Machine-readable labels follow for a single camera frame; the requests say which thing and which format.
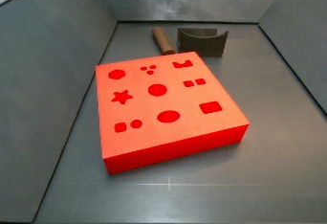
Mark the brown oval rod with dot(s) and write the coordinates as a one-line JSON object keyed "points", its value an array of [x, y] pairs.
{"points": [[162, 42]]}

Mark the red shape-sorter block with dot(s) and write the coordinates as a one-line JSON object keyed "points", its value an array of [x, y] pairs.
{"points": [[162, 109]]}

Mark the dark curved fixture cradle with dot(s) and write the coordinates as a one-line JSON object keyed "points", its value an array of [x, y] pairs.
{"points": [[202, 41]]}

